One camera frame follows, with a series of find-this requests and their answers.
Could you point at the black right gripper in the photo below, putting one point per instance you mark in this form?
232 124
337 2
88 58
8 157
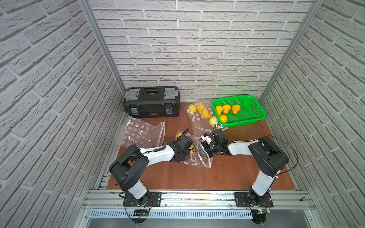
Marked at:
205 144

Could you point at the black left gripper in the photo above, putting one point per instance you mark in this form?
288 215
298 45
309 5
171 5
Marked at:
185 141

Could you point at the dotted zip bag with pears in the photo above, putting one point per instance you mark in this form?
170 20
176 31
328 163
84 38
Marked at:
140 133

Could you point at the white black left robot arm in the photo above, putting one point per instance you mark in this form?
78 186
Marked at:
128 168

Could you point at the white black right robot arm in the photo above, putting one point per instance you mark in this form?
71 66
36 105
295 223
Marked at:
270 159

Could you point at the clear zip bag bottom layer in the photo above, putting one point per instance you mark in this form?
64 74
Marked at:
219 126

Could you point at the clear zip bag with pears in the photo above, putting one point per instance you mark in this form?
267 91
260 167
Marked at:
199 113

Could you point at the green plastic basket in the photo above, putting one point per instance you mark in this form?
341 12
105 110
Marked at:
251 111

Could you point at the black plastic toolbox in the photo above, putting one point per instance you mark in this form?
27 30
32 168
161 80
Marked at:
152 102

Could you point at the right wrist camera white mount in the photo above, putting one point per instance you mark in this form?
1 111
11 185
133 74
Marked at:
206 138

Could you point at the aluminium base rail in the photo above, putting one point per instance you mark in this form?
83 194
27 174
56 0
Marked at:
191 205

